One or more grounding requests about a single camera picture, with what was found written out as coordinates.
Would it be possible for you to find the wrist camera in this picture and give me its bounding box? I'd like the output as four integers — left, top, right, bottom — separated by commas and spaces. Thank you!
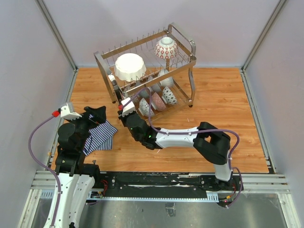
52, 102, 82, 120
118, 98, 136, 117

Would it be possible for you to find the pink floral bowl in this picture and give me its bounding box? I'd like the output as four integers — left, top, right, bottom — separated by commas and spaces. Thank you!
152, 92, 166, 112

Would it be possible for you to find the red diamond pattern bowl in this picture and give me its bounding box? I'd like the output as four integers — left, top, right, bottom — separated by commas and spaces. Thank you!
154, 37, 178, 59

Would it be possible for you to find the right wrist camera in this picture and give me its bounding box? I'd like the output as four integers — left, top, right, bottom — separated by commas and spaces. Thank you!
118, 98, 136, 117

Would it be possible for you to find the steel two-tier dish rack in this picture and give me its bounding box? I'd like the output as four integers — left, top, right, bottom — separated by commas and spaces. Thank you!
94, 23, 197, 120

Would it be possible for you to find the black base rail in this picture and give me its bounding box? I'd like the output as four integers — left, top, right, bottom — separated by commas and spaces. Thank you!
94, 172, 243, 199

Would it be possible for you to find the grey wave pattern bowl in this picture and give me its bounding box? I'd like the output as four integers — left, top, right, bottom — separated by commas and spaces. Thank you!
135, 81, 149, 98

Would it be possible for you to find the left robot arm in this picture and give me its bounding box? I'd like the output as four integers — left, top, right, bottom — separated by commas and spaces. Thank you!
44, 103, 106, 228

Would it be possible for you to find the blue white striped cloth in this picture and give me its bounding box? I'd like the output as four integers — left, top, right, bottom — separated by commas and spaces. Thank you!
83, 120, 118, 156

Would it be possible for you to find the grey leaf pattern bowl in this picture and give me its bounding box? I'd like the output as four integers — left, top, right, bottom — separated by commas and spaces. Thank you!
138, 98, 154, 117

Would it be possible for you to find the black diamond pattern bowl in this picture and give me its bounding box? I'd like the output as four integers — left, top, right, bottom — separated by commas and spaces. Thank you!
161, 86, 178, 105

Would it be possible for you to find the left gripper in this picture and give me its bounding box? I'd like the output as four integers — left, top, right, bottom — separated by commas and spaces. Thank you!
66, 105, 106, 150

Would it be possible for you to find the brown lattice pattern bowl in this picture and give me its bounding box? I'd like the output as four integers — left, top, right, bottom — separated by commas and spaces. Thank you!
124, 87, 139, 103

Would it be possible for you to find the grey striped bowl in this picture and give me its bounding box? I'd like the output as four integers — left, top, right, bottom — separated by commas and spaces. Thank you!
148, 76, 162, 93

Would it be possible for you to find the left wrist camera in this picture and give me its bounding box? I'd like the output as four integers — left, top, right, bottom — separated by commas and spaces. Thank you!
52, 102, 82, 120

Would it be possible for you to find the white scalloped bowl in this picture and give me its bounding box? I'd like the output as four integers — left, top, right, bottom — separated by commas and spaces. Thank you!
114, 53, 146, 82

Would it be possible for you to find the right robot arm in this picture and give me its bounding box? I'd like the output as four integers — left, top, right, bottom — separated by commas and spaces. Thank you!
118, 97, 232, 190

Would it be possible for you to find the plain white bowl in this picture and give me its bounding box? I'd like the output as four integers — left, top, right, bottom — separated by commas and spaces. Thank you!
158, 69, 174, 87

